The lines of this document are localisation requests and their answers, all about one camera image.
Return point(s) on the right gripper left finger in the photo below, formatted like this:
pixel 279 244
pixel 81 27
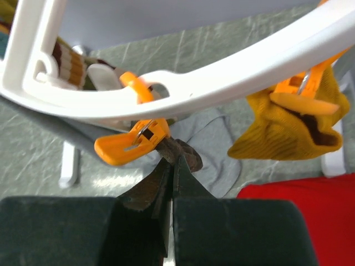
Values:
pixel 131 229

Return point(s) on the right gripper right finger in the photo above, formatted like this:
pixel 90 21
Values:
pixel 223 231

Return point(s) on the brown knit sock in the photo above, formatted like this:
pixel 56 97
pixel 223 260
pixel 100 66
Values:
pixel 172 149

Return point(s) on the white clip sock hanger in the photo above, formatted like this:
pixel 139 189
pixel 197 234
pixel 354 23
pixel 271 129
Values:
pixel 29 75

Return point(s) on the orange clothes peg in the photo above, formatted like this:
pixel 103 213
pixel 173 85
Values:
pixel 117 150
pixel 298 92

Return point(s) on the red folded cloth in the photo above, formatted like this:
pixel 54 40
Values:
pixel 327 205

